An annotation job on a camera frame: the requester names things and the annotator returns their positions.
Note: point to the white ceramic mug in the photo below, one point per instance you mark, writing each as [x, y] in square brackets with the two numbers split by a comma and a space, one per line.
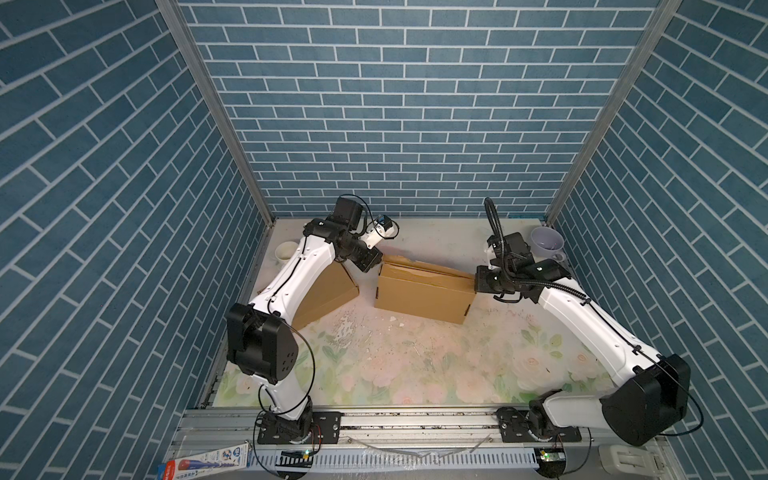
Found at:
[285, 251]

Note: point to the brown cardboard box sheet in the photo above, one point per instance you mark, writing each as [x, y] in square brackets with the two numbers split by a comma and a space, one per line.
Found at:
[333, 289]
[424, 290]

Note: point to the aluminium left corner post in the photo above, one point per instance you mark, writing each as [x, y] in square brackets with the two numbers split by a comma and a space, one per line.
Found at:
[173, 17]

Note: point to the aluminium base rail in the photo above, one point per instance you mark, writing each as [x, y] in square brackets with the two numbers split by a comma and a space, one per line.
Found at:
[400, 427]

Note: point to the lavender ceramic mug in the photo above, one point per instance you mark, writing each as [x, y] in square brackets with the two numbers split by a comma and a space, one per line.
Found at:
[547, 243]

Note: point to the white red blue carton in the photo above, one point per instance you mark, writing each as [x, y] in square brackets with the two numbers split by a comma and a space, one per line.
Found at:
[206, 464]

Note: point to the white slotted cable duct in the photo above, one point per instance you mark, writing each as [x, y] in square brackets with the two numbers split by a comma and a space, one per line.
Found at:
[368, 460]

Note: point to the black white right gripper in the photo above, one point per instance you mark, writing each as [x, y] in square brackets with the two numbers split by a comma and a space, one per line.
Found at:
[479, 281]

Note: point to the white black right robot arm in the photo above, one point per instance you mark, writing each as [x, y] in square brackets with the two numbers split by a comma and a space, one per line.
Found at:
[650, 392]

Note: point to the brown cardboard box top sheet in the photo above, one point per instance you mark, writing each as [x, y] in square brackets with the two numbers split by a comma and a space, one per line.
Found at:
[333, 289]

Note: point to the aluminium right corner post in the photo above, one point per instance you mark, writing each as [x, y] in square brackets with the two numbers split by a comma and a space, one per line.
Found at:
[657, 24]

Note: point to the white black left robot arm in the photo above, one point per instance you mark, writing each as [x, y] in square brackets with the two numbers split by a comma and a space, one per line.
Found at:
[261, 338]

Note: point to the white plastic device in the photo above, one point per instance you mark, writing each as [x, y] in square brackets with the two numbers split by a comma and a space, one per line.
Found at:
[622, 459]

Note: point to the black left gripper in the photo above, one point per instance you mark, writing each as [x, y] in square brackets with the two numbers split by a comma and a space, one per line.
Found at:
[373, 254]

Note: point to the aluminium corner post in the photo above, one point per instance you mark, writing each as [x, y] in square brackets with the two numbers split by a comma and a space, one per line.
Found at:
[173, 17]
[657, 24]

